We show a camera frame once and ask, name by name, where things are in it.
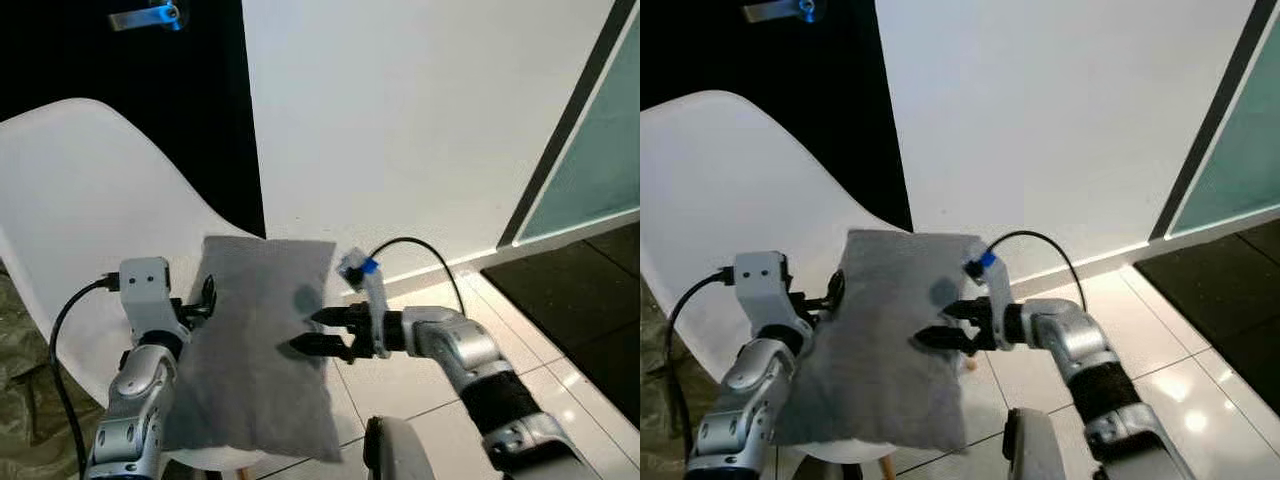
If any black door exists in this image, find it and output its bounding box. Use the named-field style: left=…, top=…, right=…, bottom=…
left=0, top=0, right=267, bottom=239

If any silver door handle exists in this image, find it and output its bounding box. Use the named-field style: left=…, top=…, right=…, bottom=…
left=742, top=0, right=816, bottom=25
left=108, top=3, right=184, bottom=33

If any teal glass panel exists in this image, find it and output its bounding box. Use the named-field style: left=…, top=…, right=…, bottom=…
left=518, top=10, right=641, bottom=243
left=1165, top=10, right=1280, bottom=233

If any white plastic shell chair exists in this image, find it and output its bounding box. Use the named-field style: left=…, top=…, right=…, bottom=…
left=0, top=97, right=346, bottom=473
left=640, top=90, right=986, bottom=466

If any dark panel frame strip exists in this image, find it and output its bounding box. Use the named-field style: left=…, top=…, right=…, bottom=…
left=1148, top=0, right=1280, bottom=241
left=497, top=0, right=641, bottom=249

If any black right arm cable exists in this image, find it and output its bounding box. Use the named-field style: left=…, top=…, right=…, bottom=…
left=365, top=237, right=467, bottom=316
left=990, top=230, right=1089, bottom=313

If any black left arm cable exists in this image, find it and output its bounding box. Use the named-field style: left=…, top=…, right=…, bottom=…
left=665, top=266, right=736, bottom=461
left=48, top=275, right=121, bottom=480

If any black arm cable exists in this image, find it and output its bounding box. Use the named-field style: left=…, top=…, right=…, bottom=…
left=365, top=237, right=467, bottom=316
left=48, top=275, right=121, bottom=480
left=990, top=230, right=1089, bottom=313
left=665, top=266, right=736, bottom=461

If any olive green cloth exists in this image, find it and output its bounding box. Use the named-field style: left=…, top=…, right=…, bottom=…
left=0, top=260, right=111, bottom=480
left=640, top=280, right=701, bottom=480

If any grey robot leg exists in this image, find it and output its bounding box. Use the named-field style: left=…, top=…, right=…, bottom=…
left=1003, top=407, right=1069, bottom=480
left=362, top=415, right=433, bottom=480

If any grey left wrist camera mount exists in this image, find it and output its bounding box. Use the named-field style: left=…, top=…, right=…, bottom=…
left=733, top=250, right=813, bottom=336
left=118, top=257, right=191, bottom=336

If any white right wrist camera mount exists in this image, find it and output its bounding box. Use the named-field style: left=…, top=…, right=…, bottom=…
left=963, top=240, right=1021, bottom=351
left=338, top=249, right=391, bottom=359

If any black floor mat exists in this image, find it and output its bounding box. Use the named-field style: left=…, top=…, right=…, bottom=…
left=1132, top=218, right=1280, bottom=396
left=480, top=222, right=641, bottom=433

